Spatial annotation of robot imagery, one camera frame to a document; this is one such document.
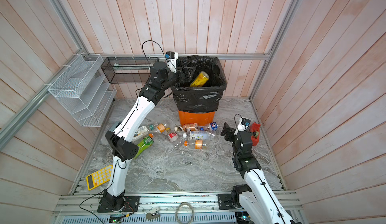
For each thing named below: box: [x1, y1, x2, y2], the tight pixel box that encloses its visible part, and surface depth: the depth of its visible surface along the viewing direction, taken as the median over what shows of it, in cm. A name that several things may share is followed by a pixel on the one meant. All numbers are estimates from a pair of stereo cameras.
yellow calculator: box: [85, 164, 114, 191], surface depth 82 cm
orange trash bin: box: [177, 109, 216, 126], surface depth 101 cm
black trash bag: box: [170, 54, 227, 114], surface depth 83 cm
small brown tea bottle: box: [173, 123, 199, 132], surface depth 100 cm
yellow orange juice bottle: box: [189, 71, 210, 88], surface depth 89 cm
